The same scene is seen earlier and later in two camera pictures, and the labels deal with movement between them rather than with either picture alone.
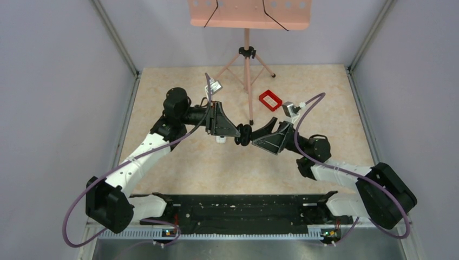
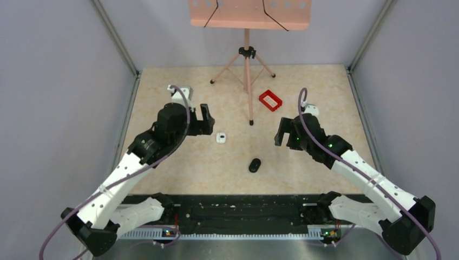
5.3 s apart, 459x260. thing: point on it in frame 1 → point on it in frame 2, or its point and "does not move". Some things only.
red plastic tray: [270, 100] does not move
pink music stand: [247, 14] does not move
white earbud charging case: [221, 140] does not move
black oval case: [245, 131] → [254, 165]
